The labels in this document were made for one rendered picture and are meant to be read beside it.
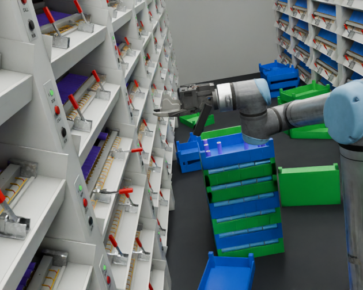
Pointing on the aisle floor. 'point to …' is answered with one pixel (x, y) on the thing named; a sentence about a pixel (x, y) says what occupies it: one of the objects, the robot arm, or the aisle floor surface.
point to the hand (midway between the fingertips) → (157, 113)
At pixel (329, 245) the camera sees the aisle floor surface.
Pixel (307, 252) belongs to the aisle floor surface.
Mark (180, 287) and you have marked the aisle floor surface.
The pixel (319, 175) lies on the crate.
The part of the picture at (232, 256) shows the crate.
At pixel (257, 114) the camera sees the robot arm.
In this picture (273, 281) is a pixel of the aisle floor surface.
